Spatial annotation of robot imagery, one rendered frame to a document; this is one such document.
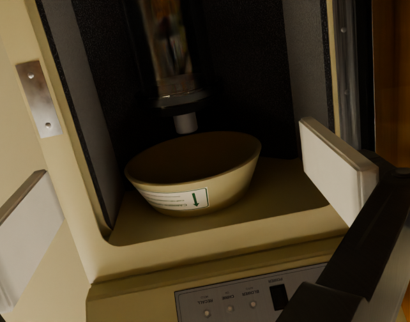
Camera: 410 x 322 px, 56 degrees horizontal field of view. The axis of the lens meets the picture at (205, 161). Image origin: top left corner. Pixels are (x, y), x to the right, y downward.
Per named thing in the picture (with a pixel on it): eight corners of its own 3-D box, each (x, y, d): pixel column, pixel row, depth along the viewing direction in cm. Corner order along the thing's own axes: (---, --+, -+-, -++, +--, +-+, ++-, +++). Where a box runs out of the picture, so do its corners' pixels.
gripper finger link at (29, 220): (13, 313, 14) (-7, 317, 14) (66, 218, 21) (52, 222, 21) (-19, 243, 13) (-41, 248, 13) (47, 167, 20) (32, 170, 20)
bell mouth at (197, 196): (248, 122, 58) (253, 156, 60) (131, 145, 58) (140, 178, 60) (276, 165, 41) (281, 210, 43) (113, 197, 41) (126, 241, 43)
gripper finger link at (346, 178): (357, 169, 13) (380, 165, 13) (297, 117, 19) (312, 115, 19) (361, 245, 14) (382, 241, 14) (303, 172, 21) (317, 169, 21)
